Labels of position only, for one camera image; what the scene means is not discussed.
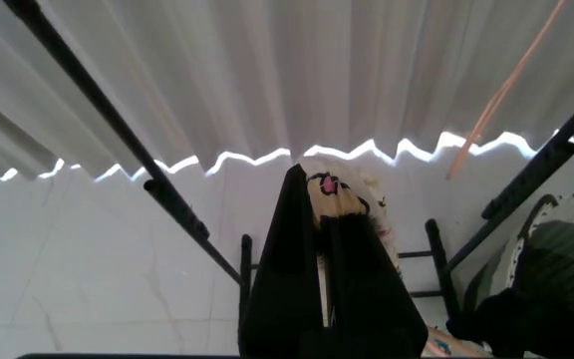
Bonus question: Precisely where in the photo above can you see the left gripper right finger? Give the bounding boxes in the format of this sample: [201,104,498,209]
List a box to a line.
[322,212,430,358]

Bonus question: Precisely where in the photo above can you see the cream printed garment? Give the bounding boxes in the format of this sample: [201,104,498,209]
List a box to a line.
[296,156,492,359]

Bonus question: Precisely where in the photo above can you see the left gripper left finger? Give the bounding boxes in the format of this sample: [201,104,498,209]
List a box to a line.
[238,163,327,358]

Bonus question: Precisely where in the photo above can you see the pink clothes hanger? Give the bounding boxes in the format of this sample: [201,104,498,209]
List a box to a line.
[444,0,567,180]

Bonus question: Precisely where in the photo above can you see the black clothes rack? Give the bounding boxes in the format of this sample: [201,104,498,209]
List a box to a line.
[1,0,574,330]

